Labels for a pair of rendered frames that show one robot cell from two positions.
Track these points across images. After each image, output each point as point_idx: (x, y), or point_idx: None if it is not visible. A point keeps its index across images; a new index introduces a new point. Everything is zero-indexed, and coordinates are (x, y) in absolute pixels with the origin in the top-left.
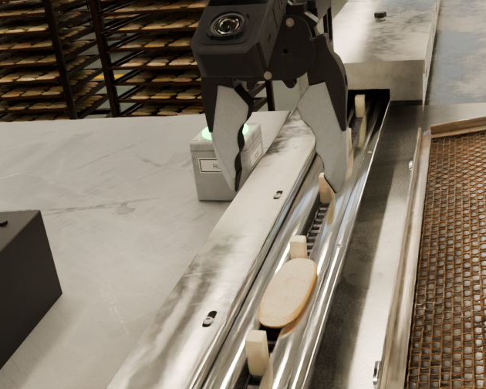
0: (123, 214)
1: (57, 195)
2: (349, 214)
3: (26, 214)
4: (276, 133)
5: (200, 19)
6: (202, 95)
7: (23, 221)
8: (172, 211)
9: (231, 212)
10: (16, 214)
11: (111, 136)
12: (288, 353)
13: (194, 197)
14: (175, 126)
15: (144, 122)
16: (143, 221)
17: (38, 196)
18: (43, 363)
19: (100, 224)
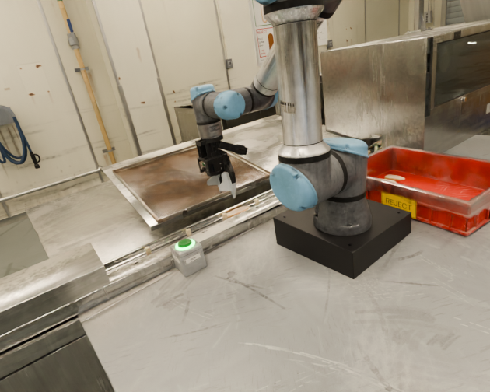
0: (234, 271)
1: (244, 301)
2: (203, 219)
3: (277, 217)
4: (123, 300)
5: (241, 146)
6: (234, 173)
7: (279, 215)
8: (219, 264)
9: (222, 229)
10: (279, 218)
11: (163, 364)
12: (252, 203)
13: (205, 269)
14: (130, 347)
15: (127, 374)
16: (231, 264)
17: (252, 306)
18: None
19: (244, 270)
